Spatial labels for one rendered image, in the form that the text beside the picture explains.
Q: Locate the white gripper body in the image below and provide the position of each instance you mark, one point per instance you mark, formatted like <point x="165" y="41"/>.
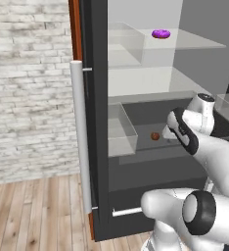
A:
<point x="169" y="132"/>

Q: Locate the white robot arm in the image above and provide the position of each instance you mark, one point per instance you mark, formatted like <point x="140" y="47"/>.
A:
<point x="217" y="157"/>

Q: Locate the dark grey fridge drawer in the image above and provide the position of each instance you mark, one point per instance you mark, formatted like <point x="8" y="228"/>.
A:
<point x="146" y="112"/>

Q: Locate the glass fridge shelf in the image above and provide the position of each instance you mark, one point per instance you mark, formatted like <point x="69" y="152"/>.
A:
<point x="152" y="81"/>
<point x="185" y="40"/>

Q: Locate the dark grey fridge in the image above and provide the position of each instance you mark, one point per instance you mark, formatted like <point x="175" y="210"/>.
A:
<point x="198" y="65"/>

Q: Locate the dark fridge door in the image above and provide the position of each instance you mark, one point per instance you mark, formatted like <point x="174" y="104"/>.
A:
<point x="98" y="98"/>

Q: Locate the dark freezer drawer front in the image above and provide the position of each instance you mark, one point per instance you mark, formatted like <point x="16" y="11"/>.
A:
<point x="126" y="199"/>

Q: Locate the brown round food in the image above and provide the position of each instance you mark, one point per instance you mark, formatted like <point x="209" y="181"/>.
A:
<point x="155" y="136"/>

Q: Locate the purple donut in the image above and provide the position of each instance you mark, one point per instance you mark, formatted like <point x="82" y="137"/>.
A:
<point x="160" y="33"/>

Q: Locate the brown wooden cabinet panel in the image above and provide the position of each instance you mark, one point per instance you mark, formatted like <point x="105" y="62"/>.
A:
<point x="74" y="29"/>

